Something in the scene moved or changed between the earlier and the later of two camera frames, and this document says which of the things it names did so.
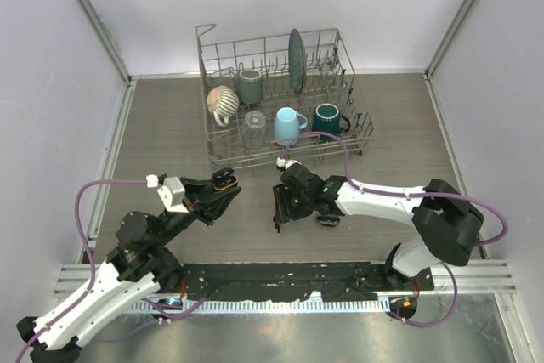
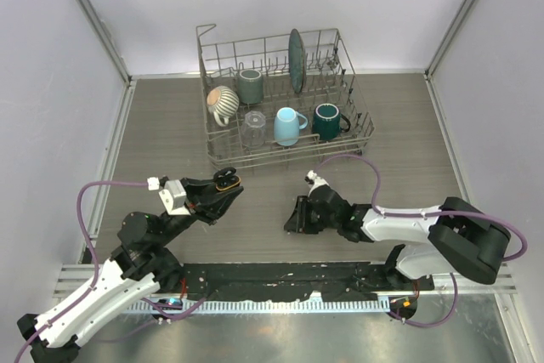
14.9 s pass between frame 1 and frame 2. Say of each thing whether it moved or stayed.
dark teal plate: stayed
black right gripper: moved
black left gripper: stayed
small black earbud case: stayed
